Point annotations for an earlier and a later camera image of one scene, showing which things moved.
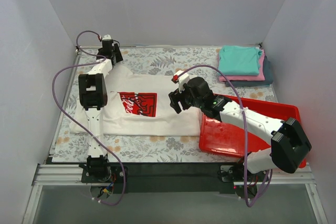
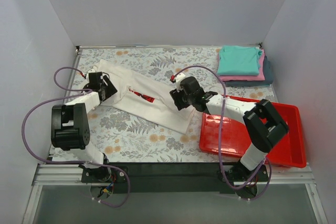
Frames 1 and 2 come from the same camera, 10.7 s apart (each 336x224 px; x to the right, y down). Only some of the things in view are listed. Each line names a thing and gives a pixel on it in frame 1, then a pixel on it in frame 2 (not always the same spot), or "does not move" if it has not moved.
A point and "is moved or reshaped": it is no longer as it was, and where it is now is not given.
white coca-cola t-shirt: [138, 105] is moved or reshaped
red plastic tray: [215, 135] does not move
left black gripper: [114, 54] -> [109, 89]
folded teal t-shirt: [239, 60] does not move
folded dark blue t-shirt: [267, 81] does not move
